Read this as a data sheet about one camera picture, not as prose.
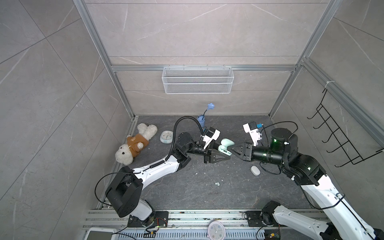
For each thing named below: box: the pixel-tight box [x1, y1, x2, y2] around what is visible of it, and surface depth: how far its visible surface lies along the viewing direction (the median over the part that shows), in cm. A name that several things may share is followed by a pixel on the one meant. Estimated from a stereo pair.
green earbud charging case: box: [218, 138, 235, 156], surface depth 60 cm
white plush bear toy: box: [115, 123, 158, 166], surface depth 92 cm
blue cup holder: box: [197, 114, 206, 128], surface depth 109 cm
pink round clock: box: [208, 220, 226, 240], surface depth 70 cm
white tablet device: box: [83, 227, 118, 240], surface depth 67 cm
